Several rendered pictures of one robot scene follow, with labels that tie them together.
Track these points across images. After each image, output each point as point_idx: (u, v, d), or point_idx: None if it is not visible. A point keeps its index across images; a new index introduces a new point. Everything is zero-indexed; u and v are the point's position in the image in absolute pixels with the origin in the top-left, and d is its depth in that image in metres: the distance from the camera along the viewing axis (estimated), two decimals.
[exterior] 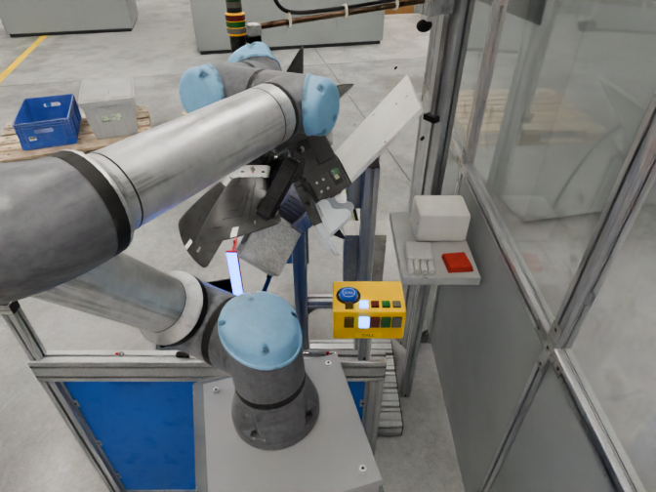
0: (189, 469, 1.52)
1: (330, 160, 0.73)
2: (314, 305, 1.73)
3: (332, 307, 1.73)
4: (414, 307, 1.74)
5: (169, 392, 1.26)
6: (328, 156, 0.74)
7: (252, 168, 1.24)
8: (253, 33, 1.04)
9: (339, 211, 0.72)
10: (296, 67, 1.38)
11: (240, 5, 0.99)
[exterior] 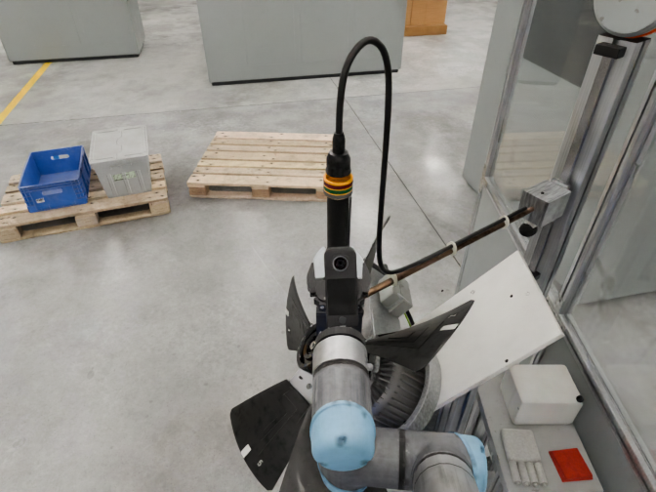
0: None
1: (316, 334, 0.72)
2: None
3: None
4: (497, 476, 1.48)
5: None
6: None
7: None
8: None
9: None
10: None
11: None
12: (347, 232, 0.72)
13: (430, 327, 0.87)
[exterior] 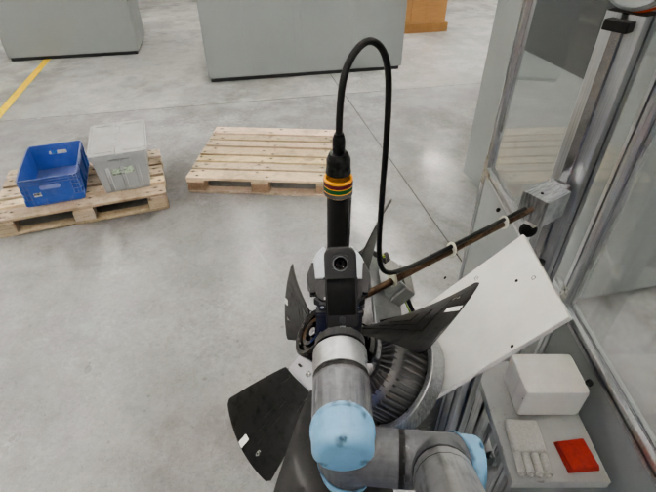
0: None
1: (316, 334, 0.72)
2: None
3: None
4: (500, 470, 1.45)
5: None
6: None
7: None
8: None
9: None
10: None
11: None
12: (347, 233, 0.72)
13: (432, 309, 0.84)
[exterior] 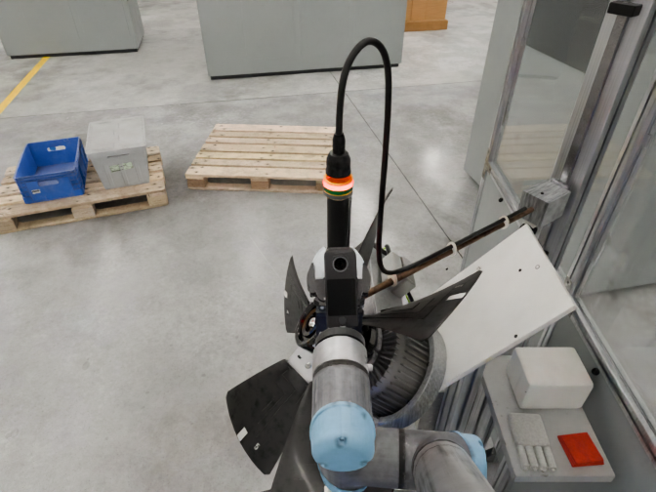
0: None
1: (316, 335, 0.72)
2: None
3: None
4: (503, 465, 1.43)
5: None
6: None
7: None
8: None
9: None
10: None
11: None
12: (347, 233, 0.72)
13: (435, 298, 0.82)
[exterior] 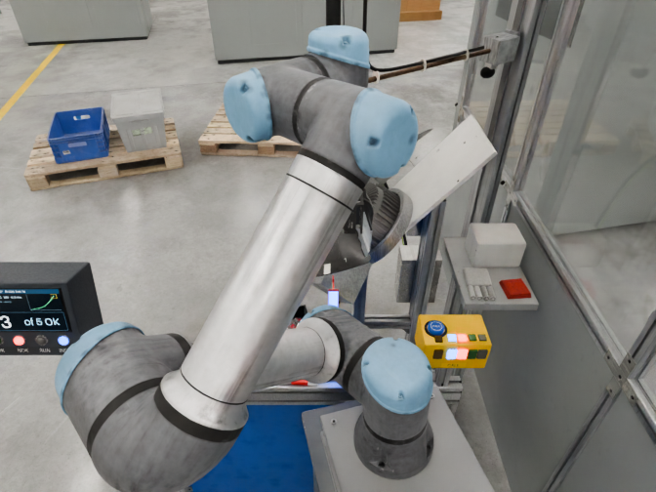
0: (259, 482, 1.60)
1: None
2: (370, 325, 1.81)
3: (387, 327, 1.81)
4: None
5: (253, 414, 1.34)
6: None
7: None
8: None
9: None
10: None
11: None
12: (340, 9, 1.00)
13: None
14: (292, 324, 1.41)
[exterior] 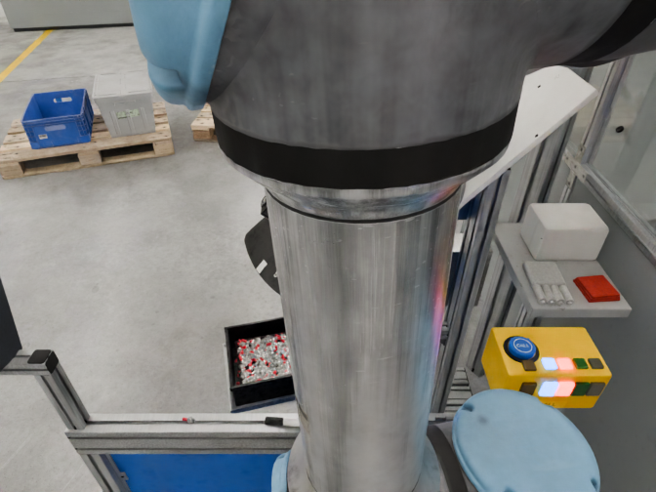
0: None
1: None
2: None
3: None
4: None
5: (246, 464, 0.96)
6: None
7: None
8: None
9: None
10: None
11: None
12: None
13: None
14: None
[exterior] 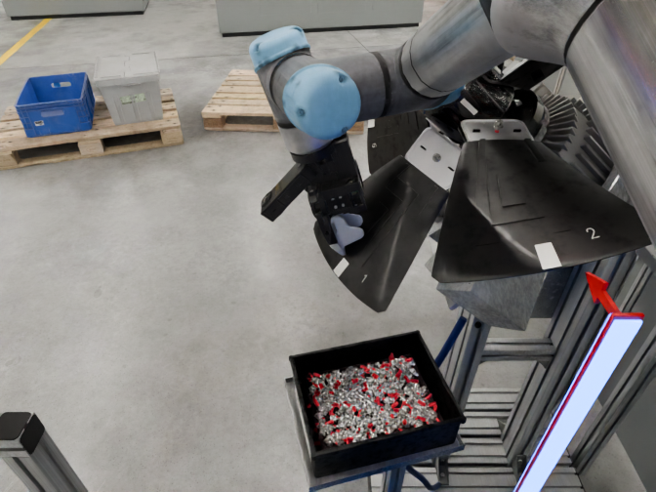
0: None
1: (352, 184, 0.67)
2: (487, 355, 1.11)
3: (514, 357, 1.12)
4: (639, 358, 1.12)
5: None
6: (349, 174, 0.68)
7: (433, 158, 0.72)
8: None
9: (353, 230, 0.74)
10: None
11: None
12: None
13: (544, 220, 0.49)
14: (399, 370, 0.71)
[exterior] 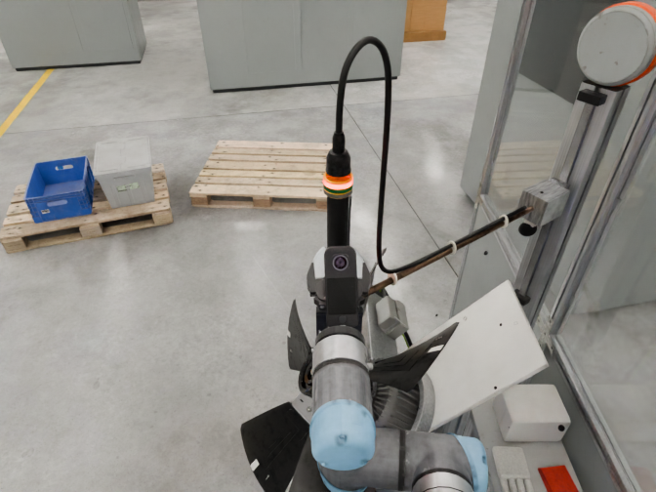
0: None
1: (316, 334, 0.72)
2: (379, 488, 1.53)
3: (398, 490, 1.53)
4: (490, 489, 1.54)
5: None
6: None
7: (307, 411, 1.14)
8: None
9: None
10: (411, 369, 0.88)
11: None
12: (347, 232, 0.72)
13: None
14: None
